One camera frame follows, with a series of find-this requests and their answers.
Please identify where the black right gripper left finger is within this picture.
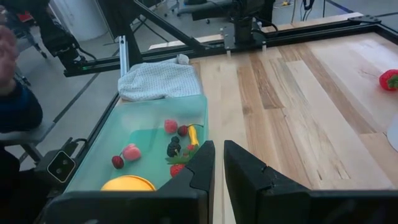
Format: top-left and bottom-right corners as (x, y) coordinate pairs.
(46, 139), (216, 224)

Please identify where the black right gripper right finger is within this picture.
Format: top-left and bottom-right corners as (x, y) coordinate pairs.
(223, 139), (398, 224)

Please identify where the dark red toy cherry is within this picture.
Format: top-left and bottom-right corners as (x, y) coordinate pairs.
(177, 123), (205, 138)
(111, 152), (126, 170)

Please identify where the pink toy peach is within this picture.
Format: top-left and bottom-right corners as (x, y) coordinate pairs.
(121, 142), (142, 162)

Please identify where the black toy blackberry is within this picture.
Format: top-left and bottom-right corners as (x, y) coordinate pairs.
(166, 135), (182, 158)

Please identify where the pink-red toy raspberry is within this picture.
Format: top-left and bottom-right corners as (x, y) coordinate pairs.
(164, 118), (179, 135)

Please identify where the small yellow toy banana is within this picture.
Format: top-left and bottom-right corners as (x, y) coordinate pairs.
(187, 124), (200, 147)

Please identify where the green translucent plastic container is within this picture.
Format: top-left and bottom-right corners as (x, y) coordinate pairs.
(64, 94), (208, 194)

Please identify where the light grey towel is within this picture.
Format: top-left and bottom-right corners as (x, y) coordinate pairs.
(117, 53), (203, 103)

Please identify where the grey chair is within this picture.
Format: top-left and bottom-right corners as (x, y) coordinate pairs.
(0, 121), (57, 162)

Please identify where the teal plant in white pot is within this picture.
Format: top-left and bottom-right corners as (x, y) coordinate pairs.
(386, 113), (398, 152)

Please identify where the person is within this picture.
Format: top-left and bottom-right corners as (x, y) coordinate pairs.
(0, 79), (44, 224)

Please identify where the person's hand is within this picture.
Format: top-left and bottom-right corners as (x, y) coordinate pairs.
(0, 26), (19, 96)

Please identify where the black table-level camera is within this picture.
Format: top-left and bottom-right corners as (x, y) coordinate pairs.
(33, 138), (90, 185)

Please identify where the black aluminium rig frame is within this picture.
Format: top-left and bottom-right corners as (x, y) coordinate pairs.
(63, 0), (398, 150)

